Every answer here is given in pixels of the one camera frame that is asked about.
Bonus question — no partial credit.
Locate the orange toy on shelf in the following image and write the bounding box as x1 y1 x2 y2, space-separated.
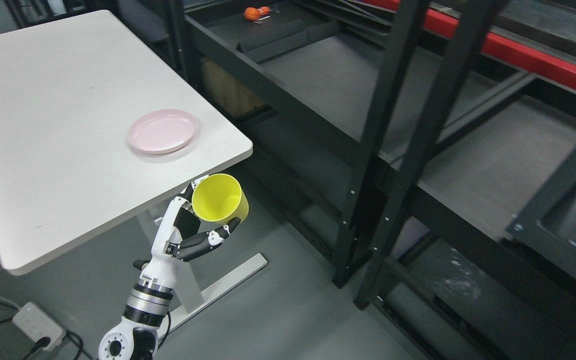
243 6 272 22

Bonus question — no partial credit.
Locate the yellow plastic cup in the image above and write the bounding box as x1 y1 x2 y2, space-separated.
191 173 250 224

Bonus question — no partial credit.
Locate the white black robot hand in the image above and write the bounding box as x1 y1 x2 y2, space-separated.
137 175 242 290

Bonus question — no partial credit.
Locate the white power strip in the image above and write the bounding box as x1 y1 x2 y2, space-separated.
13 301 67 352

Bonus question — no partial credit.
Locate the white work table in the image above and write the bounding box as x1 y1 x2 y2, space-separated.
0 9 269 335

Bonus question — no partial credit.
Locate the pink plastic plate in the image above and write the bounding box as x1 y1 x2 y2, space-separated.
126 108 199 155

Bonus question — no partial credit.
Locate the black metal shelf rack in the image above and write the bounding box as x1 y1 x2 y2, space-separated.
171 0 576 360

